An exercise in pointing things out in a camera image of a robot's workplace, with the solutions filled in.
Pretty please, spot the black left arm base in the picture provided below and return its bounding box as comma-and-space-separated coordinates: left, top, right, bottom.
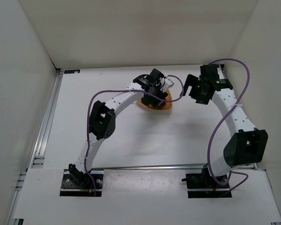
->
59, 164, 104, 197

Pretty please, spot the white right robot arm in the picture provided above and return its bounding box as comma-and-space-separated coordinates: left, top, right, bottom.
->
184, 64, 268, 183

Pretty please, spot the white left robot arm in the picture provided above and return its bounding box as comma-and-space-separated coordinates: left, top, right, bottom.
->
68, 69, 174, 188

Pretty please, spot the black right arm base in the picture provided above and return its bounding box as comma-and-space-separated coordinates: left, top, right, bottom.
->
181, 165, 232, 199

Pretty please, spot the woven triangular fruit basket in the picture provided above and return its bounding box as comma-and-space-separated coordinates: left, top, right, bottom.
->
137, 90, 172, 111

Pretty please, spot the blue left corner label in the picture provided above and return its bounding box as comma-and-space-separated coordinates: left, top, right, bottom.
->
64, 69, 80, 74

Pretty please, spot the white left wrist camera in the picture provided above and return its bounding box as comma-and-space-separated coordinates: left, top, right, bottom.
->
159, 76, 174, 92

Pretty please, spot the front aluminium rail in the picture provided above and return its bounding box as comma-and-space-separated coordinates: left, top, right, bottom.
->
89, 162, 258, 171

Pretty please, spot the left aluminium rail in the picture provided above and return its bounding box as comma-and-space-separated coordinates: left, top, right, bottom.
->
7, 68, 63, 225

